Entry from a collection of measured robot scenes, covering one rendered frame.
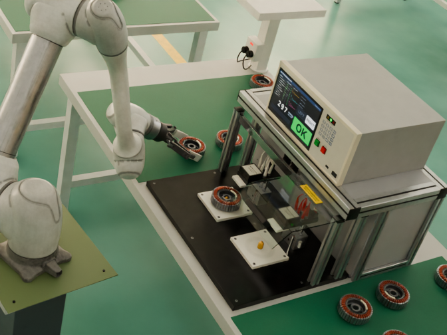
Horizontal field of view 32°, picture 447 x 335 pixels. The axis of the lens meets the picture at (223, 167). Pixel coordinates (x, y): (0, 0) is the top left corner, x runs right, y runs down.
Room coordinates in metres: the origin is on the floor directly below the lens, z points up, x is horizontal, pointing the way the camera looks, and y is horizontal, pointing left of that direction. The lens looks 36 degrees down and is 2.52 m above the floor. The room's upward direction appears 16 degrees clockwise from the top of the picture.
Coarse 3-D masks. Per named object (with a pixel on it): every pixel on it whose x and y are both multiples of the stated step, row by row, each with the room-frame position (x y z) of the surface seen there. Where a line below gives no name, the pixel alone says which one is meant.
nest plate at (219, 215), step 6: (204, 192) 2.25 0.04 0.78; (210, 192) 2.26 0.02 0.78; (204, 198) 2.22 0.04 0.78; (210, 198) 2.23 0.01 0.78; (204, 204) 2.19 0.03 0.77; (210, 204) 2.19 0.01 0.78; (210, 210) 2.16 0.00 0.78; (216, 210) 2.17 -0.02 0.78; (222, 210) 2.18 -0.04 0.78; (240, 210) 2.21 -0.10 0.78; (216, 216) 2.14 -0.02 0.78; (222, 216) 2.15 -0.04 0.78; (228, 216) 2.16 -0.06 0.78; (234, 216) 2.16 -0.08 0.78; (240, 216) 2.18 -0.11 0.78
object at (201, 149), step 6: (180, 138) 2.54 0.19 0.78; (186, 138) 2.55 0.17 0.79; (192, 138) 2.56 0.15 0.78; (186, 144) 2.54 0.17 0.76; (192, 144) 2.53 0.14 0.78; (198, 144) 2.54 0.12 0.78; (204, 144) 2.55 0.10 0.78; (192, 150) 2.48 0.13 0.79; (198, 150) 2.49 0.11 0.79; (204, 150) 2.51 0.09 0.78
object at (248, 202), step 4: (248, 200) 1.91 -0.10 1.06; (248, 204) 1.90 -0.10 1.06; (252, 204) 1.89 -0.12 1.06; (252, 208) 1.88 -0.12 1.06; (256, 208) 1.88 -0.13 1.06; (256, 212) 1.87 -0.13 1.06; (260, 212) 1.87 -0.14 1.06; (256, 216) 1.86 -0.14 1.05; (260, 216) 1.85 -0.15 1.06; (260, 220) 1.84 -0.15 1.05; (264, 220) 1.84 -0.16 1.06; (264, 224) 1.83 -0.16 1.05; (268, 224) 1.84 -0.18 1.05
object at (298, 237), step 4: (296, 232) 2.12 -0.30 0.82; (304, 232) 2.13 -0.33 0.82; (288, 236) 2.12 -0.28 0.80; (292, 236) 2.11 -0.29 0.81; (296, 236) 2.10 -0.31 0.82; (300, 236) 2.10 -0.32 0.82; (304, 236) 2.11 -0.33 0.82; (288, 240) 2.11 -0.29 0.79; (296, 240) 2.09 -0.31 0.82; (300, 240) 2.10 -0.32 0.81; (304, 240) 2.11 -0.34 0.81; (288, 244) 2.11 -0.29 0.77; (292, 244) 2.09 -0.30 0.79; (296, 244) 2.09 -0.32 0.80; (304, 244) 2.11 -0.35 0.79; (292, 248) 2.09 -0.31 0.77; (296, 248) 2.09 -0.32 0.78; (300, 248) 2.11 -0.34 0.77
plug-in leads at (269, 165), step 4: (260, 160) 2.32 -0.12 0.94; (268, 160) 2.33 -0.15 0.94; (272, 160) 2.35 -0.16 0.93; (260, 164) 2.32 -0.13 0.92; (264, 164) 2.30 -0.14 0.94; (268, 164) 2.29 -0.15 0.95; (272, 164) 2.31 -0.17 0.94; (260, 168) 2.32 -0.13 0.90; (264, 168) 2.33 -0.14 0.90; (268, 168) 2.29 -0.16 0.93; (272, 168) 2.31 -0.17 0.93; (264, 172) 2.29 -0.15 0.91; (268, 172) 2.31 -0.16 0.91; (264, 176) 2.28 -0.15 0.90
